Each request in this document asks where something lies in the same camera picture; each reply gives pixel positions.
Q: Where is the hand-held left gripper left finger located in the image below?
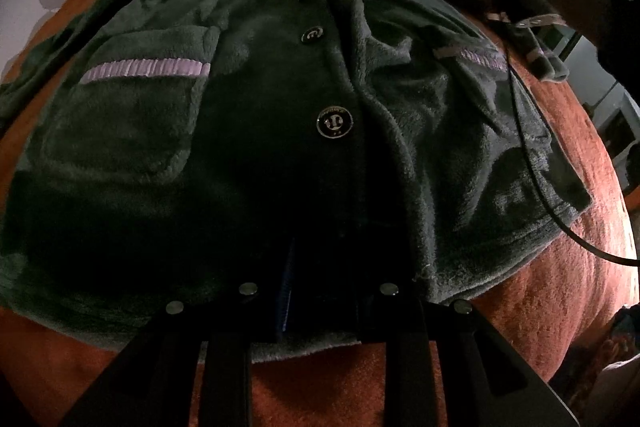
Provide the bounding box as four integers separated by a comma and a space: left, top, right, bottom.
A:
60, 244, 297, 427

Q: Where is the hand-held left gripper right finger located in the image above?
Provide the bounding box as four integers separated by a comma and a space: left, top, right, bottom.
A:
357, 283, 581, 427

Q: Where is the green fleece jacket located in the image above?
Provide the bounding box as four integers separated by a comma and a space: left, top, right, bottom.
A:
0, 0, 592, 365

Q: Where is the orange blanket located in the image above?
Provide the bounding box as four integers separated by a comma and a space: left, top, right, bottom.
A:
0, 0, 637, 427

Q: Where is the patterned cloth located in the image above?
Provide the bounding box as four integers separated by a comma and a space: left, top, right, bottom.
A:
550, 302, 640, 400

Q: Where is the black cable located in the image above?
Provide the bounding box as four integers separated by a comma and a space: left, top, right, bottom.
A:
502, 19, 640, 267

